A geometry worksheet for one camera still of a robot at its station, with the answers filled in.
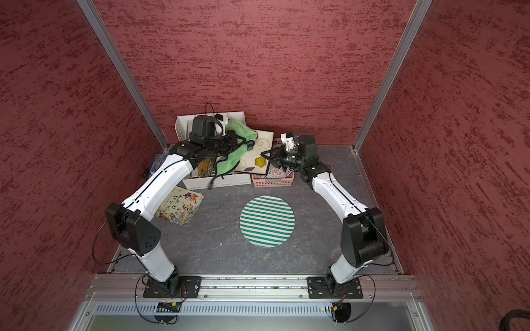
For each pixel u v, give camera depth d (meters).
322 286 0.74
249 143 0.78
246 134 0.78
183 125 0.98
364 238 0.45
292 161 0.70
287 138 0.76
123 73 0.88
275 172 0.74
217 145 0.66
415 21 0.73
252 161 0.76
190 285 0.75
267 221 0.90
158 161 1.13
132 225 0.43
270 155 0.76
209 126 0.61
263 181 0.98
